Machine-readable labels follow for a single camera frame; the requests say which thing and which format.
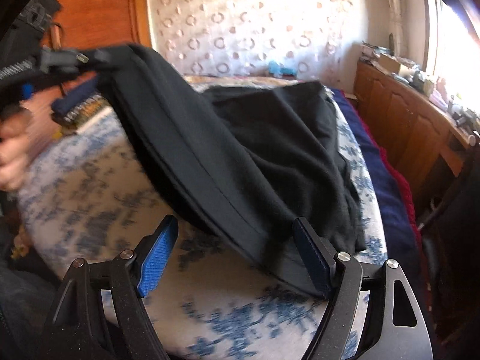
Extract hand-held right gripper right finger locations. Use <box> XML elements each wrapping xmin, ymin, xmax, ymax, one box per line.
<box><xmin>293</xmin><ymin>217</ymin><xmax>436</xmax><ymax>360</ymax></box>

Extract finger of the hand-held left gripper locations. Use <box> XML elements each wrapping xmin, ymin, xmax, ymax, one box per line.
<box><xmin>40</xmin><ymin>45</ymin><xmax>114</xmax><ymax>76</ymax></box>

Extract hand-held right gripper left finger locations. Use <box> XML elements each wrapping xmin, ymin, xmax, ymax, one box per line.
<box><xmin>40</xmin><ymin>214</ymin><xmax>179</xmax><ymax>360</ymax></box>

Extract black garment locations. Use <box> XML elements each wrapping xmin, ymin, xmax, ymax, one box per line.
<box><xmin>92</xmin><ymin>43</ymin><xmax>367</xmax><ymax>298</ymax></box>

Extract person's left hand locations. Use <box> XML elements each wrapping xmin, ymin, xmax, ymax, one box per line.
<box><xmin>0</xmin><ymin>108</ymin><xmax>36</xmax><ymax>193</ymax></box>

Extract folded navy cloth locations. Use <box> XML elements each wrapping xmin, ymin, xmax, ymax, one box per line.
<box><xmin>50</xmin><ymin>78</ymin><xmax>99</xmax><ymax>116</ymax></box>

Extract striped folded cloth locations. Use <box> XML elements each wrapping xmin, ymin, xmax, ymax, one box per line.
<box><xmin>59</xmin><ymin>95</ymin><xmax>105</xmax><ymax>127</ymax></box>

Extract wooden wardrobe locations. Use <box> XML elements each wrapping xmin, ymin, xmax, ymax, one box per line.
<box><xmin>44</xmin><ymin>0</ymin><xmax>153</xmax><ymax>52</ymax></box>

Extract blue floral bed sheet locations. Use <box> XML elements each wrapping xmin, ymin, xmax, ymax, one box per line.
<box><xmin>17</xmin><ymin>95</ymin><xmax>389</xmax><ymax>360</ymax></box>

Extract navy blue blanket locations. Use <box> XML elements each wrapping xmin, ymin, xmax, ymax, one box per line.
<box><xmin>331</xmin><ymin>88</ymin><xmax>425</xmax><ymax>290</ymax></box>

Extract red blanket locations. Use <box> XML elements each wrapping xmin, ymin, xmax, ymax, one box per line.
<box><xmin>375</xmin><ymin>145</ymin><xmax>429</xmax><ymax>290</ymax></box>

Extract black chair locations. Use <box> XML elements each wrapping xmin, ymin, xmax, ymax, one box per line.
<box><xmin>415</xmin><ymin>149</ymin><xmax>480</xmax><ymax>347</ymax></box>

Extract person's leg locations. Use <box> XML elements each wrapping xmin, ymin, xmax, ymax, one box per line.
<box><xmin>0</xmin><ymin>264</ymin><xmax>66</xmax><ymax>360</ymax></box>

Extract wooden cabinet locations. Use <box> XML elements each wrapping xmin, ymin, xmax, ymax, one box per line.
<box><xmin>353</xmin><ymin>59</ymin><xmax>478</xmax><ymax>211</ymax></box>

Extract cream floral blanket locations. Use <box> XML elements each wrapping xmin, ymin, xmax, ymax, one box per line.
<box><xmin>183</xmin><ymin>74</ymin><xmax>301</xmax><ymax>94</ymax></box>

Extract circle patterned curtain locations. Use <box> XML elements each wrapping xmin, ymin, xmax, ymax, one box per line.
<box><xmin>145</xmin><ymin>0</ymin><xmax>369</xmax><ymax>84</ymax></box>

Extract blue toy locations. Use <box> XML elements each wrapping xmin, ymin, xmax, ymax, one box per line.
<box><xmin>268</xmin><ymin>61</ymin><xmax>298</xmax><ymax>77</ymax></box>

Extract cardboard box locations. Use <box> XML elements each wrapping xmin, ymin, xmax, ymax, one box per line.
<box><xmin>376</xmin><ymin>52</ymin><xmax>403</xmax><ymax>74</ymax></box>

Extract pink packet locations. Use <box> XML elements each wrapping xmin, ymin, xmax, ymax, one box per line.
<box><xmin>430</xmin><ymin>78</ymin><xmax>451</xmax><ymax>108</ymax></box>

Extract window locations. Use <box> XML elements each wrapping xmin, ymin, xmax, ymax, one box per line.
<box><xmin>423</xmin><ymin>0</ymin><xmax>480</xmax><ymax>114</ymax></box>

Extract white lace curtain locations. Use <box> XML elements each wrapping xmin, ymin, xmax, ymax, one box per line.
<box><xmin>374</xmin><ymin>0</ymin><xmax>410</xmax><ymax>54</ymax></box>

